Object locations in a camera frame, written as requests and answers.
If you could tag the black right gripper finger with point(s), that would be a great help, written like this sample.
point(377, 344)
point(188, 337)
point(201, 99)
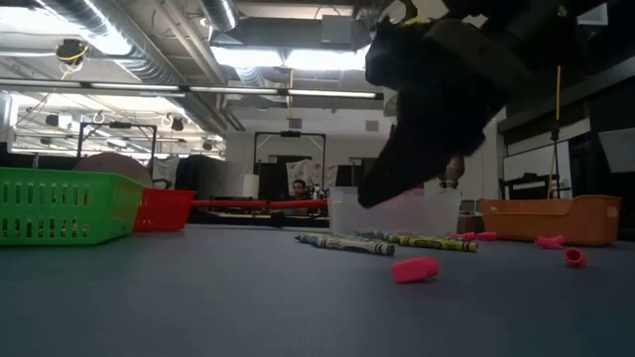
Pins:
point(407, 168)

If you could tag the clear plastic bin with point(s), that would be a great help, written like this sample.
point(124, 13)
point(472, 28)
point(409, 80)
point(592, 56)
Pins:
point(421, 218)

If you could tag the black cabinet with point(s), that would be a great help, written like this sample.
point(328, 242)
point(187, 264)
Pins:
point(347, 173)

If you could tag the green crayon yellow wrapper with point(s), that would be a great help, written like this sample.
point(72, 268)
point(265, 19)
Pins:
point(431, 243)

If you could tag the small grey device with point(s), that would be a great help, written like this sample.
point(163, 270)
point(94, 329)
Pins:
point(471, 218)

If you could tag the patterned cloth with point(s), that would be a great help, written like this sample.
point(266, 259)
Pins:
point(310, 171)

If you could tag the person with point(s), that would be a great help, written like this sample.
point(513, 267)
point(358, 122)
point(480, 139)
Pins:
point(299, 189)

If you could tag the long ceiling light fixture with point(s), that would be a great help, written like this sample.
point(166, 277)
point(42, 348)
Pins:
point(134, 86)
point(322, 93)

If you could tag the black low bench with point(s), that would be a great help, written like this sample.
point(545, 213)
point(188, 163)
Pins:
point(521, 179)

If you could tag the white board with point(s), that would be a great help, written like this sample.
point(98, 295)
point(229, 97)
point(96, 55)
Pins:
point(533, 161)

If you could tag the thin black stand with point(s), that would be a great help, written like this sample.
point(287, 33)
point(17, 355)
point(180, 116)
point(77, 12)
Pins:
point(555, 149)

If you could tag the orange plastic bin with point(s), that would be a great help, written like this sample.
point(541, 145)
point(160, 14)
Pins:
point(546, 223)

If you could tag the white paper roll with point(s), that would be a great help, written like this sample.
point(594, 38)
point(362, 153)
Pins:
point(250, 186)

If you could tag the red horizontal bar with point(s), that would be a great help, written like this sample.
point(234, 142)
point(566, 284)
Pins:
point(248, 203)

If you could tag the white angled panel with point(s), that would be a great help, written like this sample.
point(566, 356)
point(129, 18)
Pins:
point(620, 149)

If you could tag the dark grey bulky object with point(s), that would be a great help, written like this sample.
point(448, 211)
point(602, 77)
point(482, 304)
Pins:
point(208, 178)

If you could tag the white cloth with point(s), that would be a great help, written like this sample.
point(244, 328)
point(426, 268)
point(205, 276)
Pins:
point(165, 171)

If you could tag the red plastic basket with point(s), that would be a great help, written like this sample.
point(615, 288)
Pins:
point(166, 210)

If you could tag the tan round object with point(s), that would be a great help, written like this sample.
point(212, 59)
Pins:
point(111, 162)

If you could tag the green plastic basket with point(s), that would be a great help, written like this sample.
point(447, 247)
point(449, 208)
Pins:
point(74, 174)

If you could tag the black frame stand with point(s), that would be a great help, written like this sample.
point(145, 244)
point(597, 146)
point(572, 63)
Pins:
point(116, 125)
point(290, 133)

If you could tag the silver ventilation duct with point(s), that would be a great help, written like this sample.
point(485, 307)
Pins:
point(220, 12)

